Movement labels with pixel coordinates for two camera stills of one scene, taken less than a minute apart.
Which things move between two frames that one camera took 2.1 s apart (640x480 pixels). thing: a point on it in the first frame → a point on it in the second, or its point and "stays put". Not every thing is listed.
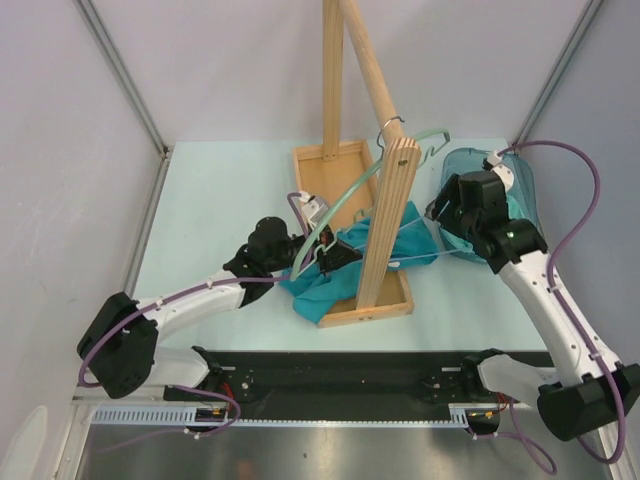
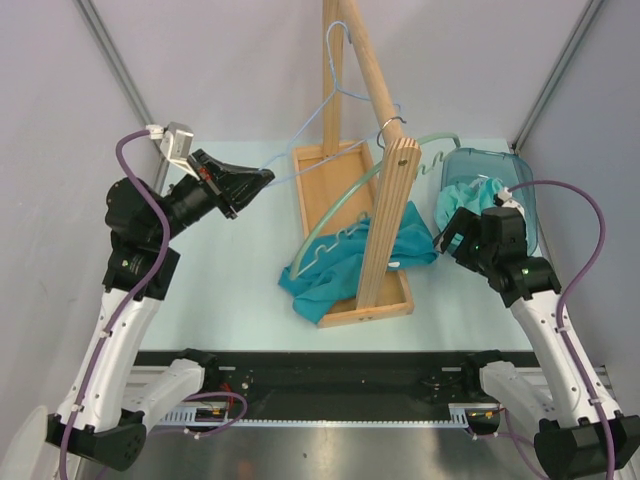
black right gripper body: x=457 y=219 → x=479 y=253
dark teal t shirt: x=320 y=291 stays put
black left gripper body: x=324 y=235 → x=204 y=174
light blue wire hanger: x=410 y=224 → x=328 y=99
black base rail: x=261 y=385 stays put
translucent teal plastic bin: x=522 y=201 stays put
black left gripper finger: x=339 y=255 → x=239 y=186
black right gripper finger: x=437 y=209 → x=460 y=222
